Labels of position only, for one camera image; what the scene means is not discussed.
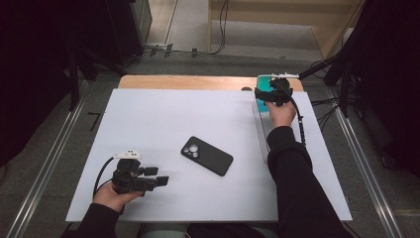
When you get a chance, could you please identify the black floor cables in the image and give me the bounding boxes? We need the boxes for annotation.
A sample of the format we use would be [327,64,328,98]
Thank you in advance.
[310,95,346,133]

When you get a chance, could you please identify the hanging black cable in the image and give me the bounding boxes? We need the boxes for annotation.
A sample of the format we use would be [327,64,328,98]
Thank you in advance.
[211,0,231,56]

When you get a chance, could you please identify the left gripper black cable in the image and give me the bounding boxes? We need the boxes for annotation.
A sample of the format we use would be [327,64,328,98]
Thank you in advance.
[92,157,115,196]

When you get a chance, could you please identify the dark cabinet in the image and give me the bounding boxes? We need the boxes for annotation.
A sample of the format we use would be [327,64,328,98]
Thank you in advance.
[105,0,154,65]

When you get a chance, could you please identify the dark curtain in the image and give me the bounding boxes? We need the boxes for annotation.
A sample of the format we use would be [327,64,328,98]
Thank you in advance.
[0,0,112,168]
[343,0,420,178]

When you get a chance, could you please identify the light wooden furniture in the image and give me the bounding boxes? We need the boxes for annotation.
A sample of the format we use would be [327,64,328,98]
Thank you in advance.
[207,0,366,60]

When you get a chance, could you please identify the clear plastic rack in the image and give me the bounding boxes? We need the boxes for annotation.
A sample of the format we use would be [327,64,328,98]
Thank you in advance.
[251,98,276,165]

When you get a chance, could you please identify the black phone case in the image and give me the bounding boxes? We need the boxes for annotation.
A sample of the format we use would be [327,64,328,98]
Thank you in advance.
[180,135,235,178]

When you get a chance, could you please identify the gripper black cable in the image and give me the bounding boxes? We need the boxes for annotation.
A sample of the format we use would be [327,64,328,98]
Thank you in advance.
[92,157,115,196]
[276,80,307,147]

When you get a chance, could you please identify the aluminium floor rail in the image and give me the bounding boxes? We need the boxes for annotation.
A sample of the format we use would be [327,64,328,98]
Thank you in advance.
[6,78,91,238]
[330,97,404,238]

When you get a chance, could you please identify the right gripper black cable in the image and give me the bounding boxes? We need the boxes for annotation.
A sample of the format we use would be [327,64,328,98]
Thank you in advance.
[276,80,307,147]

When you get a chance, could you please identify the black metal stand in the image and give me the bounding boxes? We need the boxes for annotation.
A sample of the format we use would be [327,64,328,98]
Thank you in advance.
[65,46,128,112]
[295,49,365,118]

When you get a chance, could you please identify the person's right hand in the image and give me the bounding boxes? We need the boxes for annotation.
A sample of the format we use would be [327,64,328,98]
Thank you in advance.
[265,99,297,129]

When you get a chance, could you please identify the teal phone case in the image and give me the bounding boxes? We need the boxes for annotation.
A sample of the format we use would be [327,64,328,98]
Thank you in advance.
[257,74,275,114]

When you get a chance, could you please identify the person's left hand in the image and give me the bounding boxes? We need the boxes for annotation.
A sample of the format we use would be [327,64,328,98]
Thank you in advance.
[93,180,145,212]

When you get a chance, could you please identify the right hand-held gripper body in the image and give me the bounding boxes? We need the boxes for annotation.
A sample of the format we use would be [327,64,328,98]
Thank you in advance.
[269,72,300,107]

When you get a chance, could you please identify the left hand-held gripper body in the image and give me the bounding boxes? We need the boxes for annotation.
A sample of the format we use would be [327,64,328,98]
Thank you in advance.
[111,149,158,196]

